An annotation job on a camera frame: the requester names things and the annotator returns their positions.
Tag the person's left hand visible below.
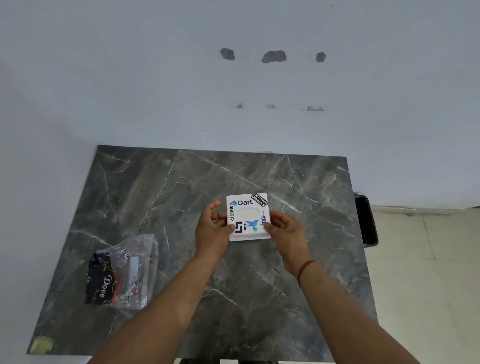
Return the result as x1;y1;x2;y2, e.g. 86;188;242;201
194;200;236;260

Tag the person's right hand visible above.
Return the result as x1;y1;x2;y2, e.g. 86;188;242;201
263;211;316;277

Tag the white square box with stickers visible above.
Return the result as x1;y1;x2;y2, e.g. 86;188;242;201
226;193;272;242

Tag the person's right forearm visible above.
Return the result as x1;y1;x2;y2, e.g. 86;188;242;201
298;262;421;364

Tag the person's left forearm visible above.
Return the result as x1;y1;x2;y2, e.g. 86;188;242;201
87;248;229;364

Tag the red thread wristband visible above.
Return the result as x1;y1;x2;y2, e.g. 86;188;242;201
297;259;319;288

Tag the clear plastic bag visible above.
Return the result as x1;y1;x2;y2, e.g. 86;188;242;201
85;234;160;310

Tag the black chair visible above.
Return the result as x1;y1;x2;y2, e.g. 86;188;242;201
353;193;380;248

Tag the white floral packet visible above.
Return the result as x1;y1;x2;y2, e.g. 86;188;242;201
122;256;148;302

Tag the black patterned packet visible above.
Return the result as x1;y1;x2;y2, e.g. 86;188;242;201
85;253;121;305

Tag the yellow sticker patch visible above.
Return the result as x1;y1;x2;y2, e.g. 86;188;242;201
30;336;58;355

